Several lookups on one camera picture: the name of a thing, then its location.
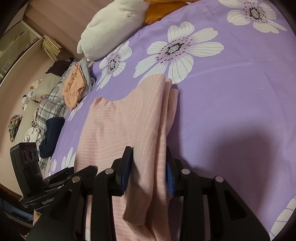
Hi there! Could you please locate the navy cloth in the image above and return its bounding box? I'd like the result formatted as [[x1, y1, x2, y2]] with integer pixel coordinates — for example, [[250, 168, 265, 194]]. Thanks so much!
[[40, 117, 65, 159]]

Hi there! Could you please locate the pink long-sleeve shirt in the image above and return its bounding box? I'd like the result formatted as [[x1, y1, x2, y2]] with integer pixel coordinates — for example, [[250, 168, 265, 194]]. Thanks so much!
[[74, 75, 181, 241]]

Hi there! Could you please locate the floral patterned cloth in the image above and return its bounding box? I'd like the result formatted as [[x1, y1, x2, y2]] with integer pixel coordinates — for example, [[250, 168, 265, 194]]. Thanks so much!
[[8, 115, 22, 143]]

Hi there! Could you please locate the purple floral blanket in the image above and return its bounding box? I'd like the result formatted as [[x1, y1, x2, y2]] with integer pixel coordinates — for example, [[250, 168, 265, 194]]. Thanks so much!
[[44, 0, 296, 241]]

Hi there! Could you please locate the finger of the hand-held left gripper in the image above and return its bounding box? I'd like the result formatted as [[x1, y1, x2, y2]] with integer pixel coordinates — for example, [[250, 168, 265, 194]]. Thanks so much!
[[58, 165, 98, 185], [43, 167, 75, 184]]

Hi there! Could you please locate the beige pillow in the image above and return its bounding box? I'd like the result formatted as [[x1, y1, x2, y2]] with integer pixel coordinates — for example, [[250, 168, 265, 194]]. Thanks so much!
[[30, 74, 63, 102]]

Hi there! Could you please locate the grey folded garment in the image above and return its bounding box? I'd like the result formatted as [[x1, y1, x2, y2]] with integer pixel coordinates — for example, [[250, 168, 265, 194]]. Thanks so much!
[[79, 58, 96, 98]]

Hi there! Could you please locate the white plush toy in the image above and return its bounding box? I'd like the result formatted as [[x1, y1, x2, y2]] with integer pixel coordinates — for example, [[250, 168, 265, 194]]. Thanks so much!
[[22, 79, 43, 109]]

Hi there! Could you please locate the dark brown cloth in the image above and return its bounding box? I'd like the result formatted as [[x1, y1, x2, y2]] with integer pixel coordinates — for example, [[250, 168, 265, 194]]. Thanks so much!
[[46, 59, 75, 76]]

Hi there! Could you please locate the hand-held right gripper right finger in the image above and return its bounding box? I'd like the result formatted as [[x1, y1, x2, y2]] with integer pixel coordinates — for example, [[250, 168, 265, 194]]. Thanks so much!
[[165, 146, 271, 241]]

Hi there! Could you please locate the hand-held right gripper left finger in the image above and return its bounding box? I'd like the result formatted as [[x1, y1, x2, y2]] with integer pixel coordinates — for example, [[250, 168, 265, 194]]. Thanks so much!
[[26, 146, 134, 241]]

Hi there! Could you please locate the white printed cloth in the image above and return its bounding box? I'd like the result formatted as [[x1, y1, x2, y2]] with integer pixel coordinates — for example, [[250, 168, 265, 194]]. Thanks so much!
[[24, 111, 43, 142]]

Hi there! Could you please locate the peach printed folded garment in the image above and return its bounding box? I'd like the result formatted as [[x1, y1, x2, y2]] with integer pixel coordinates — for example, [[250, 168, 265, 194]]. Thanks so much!
[[61, 64, 87, 110]]

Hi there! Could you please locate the glass door cabinet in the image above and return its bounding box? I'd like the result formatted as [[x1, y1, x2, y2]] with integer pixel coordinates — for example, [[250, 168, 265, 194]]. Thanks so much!
[[0, 20, 44, 79]]

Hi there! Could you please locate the plaid bedding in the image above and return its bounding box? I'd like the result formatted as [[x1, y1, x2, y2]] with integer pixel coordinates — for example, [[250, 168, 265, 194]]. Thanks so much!
[[35, 67, 70, 172]]

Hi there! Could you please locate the orange cloth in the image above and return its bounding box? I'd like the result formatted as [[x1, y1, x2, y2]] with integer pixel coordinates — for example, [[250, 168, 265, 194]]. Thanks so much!
[[144, 0, 201, 25]]

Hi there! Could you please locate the yellow striped cloth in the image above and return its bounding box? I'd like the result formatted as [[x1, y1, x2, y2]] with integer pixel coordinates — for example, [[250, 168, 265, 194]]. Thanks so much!
[[42, 35, 63, 61]]

